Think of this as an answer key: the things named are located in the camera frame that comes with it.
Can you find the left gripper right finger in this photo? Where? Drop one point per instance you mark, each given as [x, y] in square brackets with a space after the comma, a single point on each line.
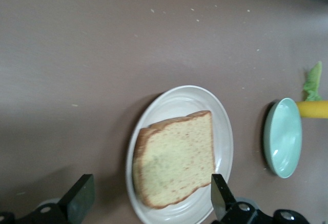
[220, 195]

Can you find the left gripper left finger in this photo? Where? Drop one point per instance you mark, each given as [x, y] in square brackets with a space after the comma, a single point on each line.
[79, 195]

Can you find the brown bread slice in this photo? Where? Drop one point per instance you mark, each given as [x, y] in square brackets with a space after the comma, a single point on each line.
[176, 157]

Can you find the pale green plate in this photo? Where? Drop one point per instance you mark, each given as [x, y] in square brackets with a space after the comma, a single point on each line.
[283, 139]

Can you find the beige plate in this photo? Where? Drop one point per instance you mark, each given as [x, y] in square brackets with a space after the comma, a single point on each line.
[179, 98]

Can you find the green lettuce leaf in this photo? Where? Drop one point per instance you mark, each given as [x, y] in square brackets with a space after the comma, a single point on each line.
[312, 85]

